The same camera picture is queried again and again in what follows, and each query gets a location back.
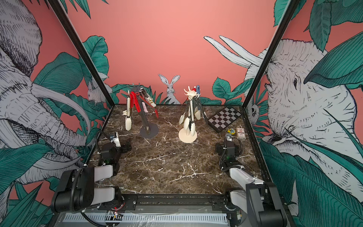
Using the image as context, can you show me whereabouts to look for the pink tongs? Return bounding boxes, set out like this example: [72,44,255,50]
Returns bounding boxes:
[141,102,148,113]

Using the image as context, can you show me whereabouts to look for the black steel tongs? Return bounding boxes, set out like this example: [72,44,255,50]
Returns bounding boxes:
[194,96,209,123]

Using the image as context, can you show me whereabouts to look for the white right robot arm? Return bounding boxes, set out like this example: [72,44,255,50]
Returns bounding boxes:
[216,136,288,227]

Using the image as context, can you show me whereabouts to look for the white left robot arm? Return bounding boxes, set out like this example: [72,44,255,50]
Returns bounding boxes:
[51,141,132,213]

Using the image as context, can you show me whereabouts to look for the grey utensil rack stand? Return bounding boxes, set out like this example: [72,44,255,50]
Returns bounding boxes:
[128,85,159,139]

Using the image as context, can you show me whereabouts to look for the cream utensil rack stand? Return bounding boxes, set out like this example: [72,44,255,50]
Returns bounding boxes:
[178,86,201,143]

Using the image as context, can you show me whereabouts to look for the yellow tree puzzle block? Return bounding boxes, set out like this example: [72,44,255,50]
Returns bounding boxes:
[227,128,236,136]

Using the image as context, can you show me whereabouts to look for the black white chessboard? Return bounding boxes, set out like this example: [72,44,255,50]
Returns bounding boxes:
[208,107,242,133]

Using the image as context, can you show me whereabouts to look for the playing card box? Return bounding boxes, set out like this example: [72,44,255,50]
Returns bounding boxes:
[236,128,246,140]

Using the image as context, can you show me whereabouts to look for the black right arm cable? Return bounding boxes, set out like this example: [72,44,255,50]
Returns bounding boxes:
[219,138,244,172]

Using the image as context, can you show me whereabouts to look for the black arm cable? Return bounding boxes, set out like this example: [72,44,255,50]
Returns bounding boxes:
[69,130,112,227]
[219,138,244,172]

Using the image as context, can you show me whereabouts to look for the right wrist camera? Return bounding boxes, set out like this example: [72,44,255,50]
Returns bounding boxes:
[224,133,233,144]

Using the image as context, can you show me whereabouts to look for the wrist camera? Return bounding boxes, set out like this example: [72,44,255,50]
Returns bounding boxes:
[109,132,121,148]
[224,133,233,144]

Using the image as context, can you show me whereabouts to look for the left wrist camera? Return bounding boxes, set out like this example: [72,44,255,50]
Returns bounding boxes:
[109,132,121,148]

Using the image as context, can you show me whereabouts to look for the black front rail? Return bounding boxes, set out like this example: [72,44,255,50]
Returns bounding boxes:
[99,194,247,212]

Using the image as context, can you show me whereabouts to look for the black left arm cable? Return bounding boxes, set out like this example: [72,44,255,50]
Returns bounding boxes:
[69,130,112,227]

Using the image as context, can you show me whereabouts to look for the white cable duct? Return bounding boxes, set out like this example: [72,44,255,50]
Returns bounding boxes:
[60,212,229,225]

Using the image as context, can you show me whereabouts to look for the left black frame post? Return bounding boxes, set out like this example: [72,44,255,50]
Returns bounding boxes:
[48,0,115,108]

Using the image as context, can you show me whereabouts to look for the black enclosure frame post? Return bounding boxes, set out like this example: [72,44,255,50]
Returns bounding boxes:
[242,0,300,110]

